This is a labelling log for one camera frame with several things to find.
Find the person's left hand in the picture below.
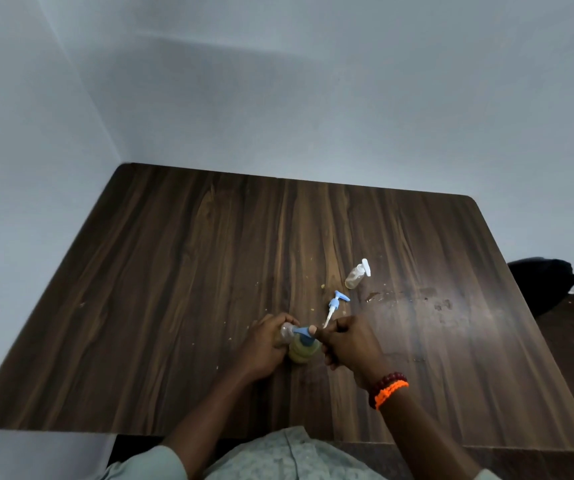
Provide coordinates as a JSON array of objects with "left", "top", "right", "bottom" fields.
[{"left": 233, "top": 313, "right": 301, "bottom": 384}]

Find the person's right hand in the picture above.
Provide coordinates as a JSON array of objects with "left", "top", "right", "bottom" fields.
[{"left": 309, "top": 315, "right": 394, "bottom": 391}]

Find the bottle with yellowish liquid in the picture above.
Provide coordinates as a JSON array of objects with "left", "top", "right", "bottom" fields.
[{"left": 288, "top": 340, "right": 324, "bottom": 365}]

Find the person's right forearm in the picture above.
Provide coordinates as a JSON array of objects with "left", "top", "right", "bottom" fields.
[{"left": 356, "top": 366, "right": 485, "bottom": 480}]

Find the person's left forearm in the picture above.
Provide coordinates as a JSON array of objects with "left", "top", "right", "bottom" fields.
[{"left": 162, "top": 364, "right": 267, "bottom": 480}]

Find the blue and white pump dispenser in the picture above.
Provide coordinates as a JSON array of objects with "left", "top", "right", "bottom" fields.
[{"left": 322, "top": 290, "right": 352, "bottom": 329}]

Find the small white-capped spray bottle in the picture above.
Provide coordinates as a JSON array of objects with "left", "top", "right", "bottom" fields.
[{"left": 344, "top": 258, "right": 372, "bottom": 290}]

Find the light patterned shirt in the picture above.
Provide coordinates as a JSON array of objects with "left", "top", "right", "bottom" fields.
[{"left": 87, "top": 426, "right": 503, "bottom": 480}]

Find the black bag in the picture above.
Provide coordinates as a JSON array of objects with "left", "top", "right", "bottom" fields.
[{"left": 507, "top": 257, "right": 574, "bottom": 318}]

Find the dark red bead bracelet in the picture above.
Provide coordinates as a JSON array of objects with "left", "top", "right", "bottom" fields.
[{"left": 367, "top": 372, "right": 409, "bottom": 409}]

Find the orange bead bracelet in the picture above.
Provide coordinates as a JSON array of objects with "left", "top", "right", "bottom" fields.
[{"left": 374, "top": 379, "right": 410, "bottom": 411}]

